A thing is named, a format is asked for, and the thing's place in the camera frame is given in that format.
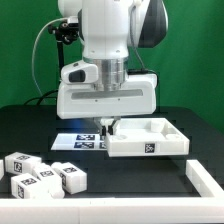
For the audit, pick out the white square tabletop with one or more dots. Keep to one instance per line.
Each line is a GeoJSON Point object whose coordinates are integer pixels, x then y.
{"type": "Point", "coordinates": [146, 137]}

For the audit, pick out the white sheet with tags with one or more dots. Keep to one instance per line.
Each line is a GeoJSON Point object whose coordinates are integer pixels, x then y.
{"type": "Point", "coordinates": [76, 141]}

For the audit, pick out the white part at left edge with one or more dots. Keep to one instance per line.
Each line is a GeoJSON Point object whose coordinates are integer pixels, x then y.
{"type": "Point", "coordinates": [1, 169]}

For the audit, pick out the white obstacle fence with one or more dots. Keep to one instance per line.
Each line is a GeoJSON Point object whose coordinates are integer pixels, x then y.
{"type": "Point", "coordinates": [206, 208]}

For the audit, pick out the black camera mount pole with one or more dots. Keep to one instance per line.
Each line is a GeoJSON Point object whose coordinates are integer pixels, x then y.
{"type": "Point", "coordinates": [65, 34]}

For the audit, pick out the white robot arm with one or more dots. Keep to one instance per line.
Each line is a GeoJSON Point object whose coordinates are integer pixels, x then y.
{"type": "Point", "coordinates": [100, 85]}

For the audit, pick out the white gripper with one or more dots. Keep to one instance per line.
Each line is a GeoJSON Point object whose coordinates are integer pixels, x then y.
{"type": "Point", "coordinates": [135, 97]}

